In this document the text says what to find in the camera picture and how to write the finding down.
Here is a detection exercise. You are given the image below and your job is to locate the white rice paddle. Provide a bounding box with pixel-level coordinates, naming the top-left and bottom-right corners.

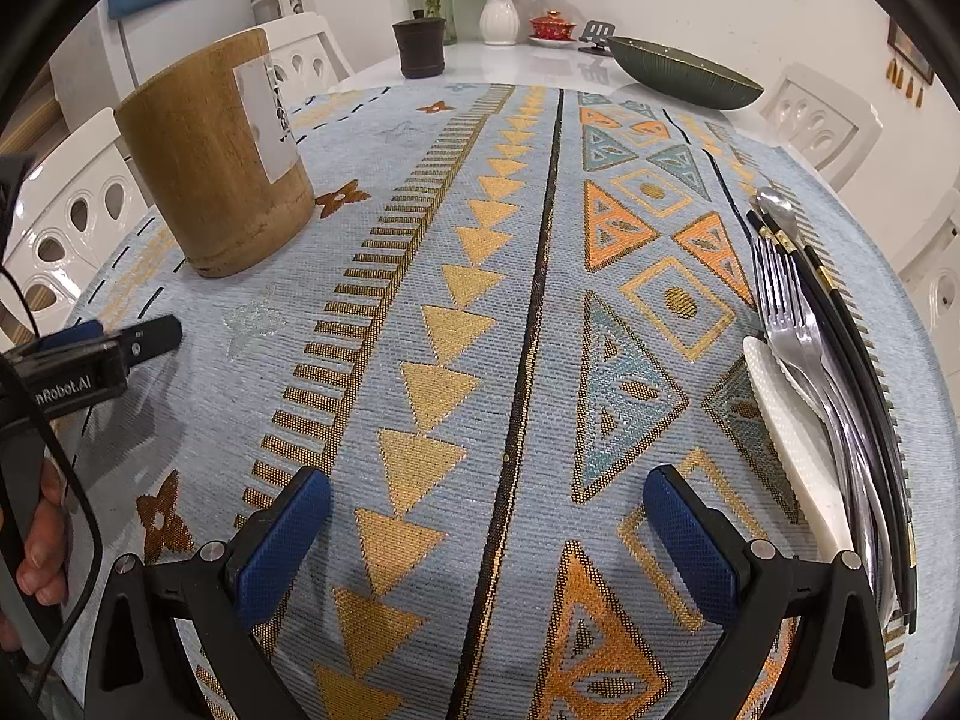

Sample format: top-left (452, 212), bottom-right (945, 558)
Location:
top-left (742, 337), bottom-right (853, 562)

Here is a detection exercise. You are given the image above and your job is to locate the wooden utensil holder cup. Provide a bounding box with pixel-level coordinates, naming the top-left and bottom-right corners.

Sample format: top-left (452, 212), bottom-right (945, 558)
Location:
top-left (116, 28), bottom-right (316, 278)

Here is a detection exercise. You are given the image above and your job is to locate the red lidded tea bowl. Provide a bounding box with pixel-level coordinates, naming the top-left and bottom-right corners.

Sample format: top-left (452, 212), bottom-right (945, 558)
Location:
top-left (530, 10), bottom-right (576, 43)

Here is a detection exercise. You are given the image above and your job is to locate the white chair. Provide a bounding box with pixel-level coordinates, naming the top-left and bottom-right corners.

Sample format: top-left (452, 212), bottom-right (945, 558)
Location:
top-left (260, 11), bottom-right (353, 109)
top-left (761, 64), bottom-right (884, 192)
top-left (3, 107), bottom-right (148, 333)
top-left (892, 185), bottom-right (960, 384)

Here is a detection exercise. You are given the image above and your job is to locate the person's left hand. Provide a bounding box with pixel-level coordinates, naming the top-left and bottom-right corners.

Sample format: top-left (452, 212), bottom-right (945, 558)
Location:
top-left (14, 455), bottom-right (68, 606)

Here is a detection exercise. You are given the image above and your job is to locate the silver fork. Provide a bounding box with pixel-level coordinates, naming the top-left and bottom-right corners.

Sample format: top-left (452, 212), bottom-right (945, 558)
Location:
top-left (745, 236), bottom-right (896, 621)
top-left (754, 236), bottom-right (893, 603)

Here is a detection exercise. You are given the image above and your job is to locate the black chopstick gold band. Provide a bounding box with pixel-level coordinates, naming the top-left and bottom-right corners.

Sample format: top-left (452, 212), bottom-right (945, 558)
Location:
top-left (747, 208), bottom-right (918, 632)

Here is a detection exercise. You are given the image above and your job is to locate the white chair left near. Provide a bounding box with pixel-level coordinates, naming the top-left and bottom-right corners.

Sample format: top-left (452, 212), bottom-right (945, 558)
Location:
top-left (3, 107), bottom-right (148, 333)

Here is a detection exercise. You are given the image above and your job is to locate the black cable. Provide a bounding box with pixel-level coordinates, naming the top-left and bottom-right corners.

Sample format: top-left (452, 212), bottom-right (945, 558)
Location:
top-left (0, 265), bottom-right (104, 691)

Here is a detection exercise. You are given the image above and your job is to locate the white chair back left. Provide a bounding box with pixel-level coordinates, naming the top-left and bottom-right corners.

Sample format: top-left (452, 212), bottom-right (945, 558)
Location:
top-left (260, 11), bottom-right (353, 109)

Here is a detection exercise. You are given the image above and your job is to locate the small framed picture right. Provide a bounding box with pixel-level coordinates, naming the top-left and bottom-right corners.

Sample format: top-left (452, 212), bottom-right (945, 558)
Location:
top-left (887, 18), bottom-right (934, 85)

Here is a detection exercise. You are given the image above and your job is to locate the white refrigerator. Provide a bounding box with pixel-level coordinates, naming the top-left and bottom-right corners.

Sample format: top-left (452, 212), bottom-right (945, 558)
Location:
top-left (49, 0), bottom-right (256, 132)

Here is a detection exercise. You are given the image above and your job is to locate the dark ceramic lidded cup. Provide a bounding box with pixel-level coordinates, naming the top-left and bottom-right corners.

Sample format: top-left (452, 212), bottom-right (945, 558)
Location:
top-left (392, 10), bottom-right (446, 80)

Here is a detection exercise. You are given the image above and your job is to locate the black phone stand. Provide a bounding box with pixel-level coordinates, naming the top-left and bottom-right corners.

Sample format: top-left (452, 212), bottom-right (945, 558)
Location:
top-left (578, 20), bottom-right (615, 57)

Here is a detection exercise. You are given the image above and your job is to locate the white flower vase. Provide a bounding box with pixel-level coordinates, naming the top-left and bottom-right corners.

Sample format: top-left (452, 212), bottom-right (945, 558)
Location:
top-left (480, 0), bottom-right (521, 47)

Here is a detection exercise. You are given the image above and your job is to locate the silver spoon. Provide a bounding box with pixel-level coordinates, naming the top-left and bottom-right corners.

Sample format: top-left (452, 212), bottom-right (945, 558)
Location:
top-left (755, 185), bottom-right (802, 244)

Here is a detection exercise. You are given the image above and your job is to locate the dark green oval bowl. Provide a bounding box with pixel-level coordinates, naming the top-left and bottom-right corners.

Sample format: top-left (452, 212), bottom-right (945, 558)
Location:
top-left (607, 36), bottom-right (765, 110)

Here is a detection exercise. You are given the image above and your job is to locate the patterned blue table mat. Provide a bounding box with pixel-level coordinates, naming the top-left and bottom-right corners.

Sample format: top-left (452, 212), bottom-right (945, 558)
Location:
top-left (67, 85), bottom-right (958, 718)

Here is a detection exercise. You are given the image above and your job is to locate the white chair back right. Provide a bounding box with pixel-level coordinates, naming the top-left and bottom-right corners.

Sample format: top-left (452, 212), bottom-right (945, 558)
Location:
top-left (761, 64), bottom-right (884, 192)

